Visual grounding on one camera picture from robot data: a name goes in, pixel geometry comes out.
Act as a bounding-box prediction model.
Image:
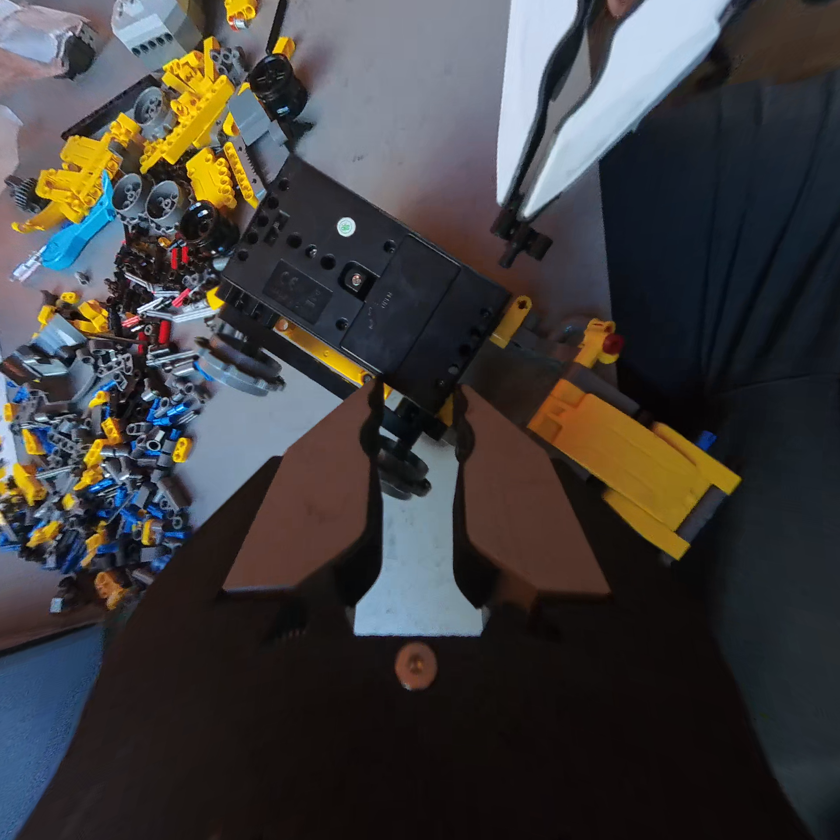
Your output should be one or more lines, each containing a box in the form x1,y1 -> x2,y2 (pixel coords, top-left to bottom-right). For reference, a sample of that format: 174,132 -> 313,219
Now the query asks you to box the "yellow black brick vehicle model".
197,155 -> 744,564

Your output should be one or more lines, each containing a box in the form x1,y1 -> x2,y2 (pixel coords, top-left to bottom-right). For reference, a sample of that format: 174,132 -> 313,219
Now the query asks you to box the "pile of loose brick parts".
0,0 -> 319,620

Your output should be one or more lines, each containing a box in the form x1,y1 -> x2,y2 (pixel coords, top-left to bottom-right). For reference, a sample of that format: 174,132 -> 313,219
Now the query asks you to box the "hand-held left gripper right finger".
452,388 -> 613,610

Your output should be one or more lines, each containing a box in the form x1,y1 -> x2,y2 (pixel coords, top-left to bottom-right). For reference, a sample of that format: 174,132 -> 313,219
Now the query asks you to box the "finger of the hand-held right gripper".
521,0 -> 737,224
495,0 -> 586,214

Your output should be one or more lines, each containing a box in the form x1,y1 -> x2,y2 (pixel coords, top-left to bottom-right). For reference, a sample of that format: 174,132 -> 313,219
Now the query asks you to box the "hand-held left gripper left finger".
221,388 -> 385,609

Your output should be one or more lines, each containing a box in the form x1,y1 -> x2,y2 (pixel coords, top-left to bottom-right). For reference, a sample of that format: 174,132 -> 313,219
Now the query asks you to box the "blue cardboard box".
0,620 -> 109,840

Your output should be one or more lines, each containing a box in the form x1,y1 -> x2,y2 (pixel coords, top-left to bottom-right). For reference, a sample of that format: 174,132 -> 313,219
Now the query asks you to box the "small connector pin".
491,210 -> 556,271

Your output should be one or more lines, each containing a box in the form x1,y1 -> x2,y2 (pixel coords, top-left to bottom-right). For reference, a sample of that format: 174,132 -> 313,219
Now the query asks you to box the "grey desk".
0,0 -> 618,657

